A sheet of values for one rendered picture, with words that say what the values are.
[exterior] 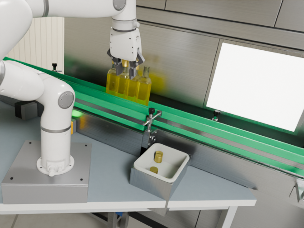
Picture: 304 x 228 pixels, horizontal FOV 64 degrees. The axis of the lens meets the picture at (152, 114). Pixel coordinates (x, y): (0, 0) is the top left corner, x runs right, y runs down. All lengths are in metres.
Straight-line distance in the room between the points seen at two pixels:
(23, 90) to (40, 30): 3.06
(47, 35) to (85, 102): 2.57
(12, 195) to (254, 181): 0.91
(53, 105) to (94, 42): 0.79
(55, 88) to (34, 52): 3.06
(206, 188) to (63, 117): 0.64
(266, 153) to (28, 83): 0.90
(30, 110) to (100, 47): 0.52
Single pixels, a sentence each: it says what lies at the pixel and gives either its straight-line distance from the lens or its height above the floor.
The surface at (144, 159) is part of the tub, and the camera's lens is 1.02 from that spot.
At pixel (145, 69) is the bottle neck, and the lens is 1.16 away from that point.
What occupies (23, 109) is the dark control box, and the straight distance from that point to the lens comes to 1.43.
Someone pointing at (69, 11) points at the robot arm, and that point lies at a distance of 0.65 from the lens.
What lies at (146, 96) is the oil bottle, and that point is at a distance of 1.18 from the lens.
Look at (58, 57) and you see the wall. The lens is 3.76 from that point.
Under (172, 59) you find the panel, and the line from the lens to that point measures 1.24.
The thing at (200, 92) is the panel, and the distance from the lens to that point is 1.22.
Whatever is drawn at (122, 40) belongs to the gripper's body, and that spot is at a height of 1.29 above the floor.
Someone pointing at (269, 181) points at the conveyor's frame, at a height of 0.82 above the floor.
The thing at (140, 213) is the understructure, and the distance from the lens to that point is 1.80.
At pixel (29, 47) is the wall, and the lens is 3.82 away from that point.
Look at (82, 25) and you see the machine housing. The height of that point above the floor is 1.25.
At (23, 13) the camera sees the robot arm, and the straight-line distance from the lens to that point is 0.55.
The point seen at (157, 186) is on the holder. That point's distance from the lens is 0.94.
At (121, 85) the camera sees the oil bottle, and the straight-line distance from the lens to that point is 1.22.
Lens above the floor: 1.39
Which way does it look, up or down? 23 degrees down
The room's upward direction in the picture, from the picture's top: 9 degrees clockwise
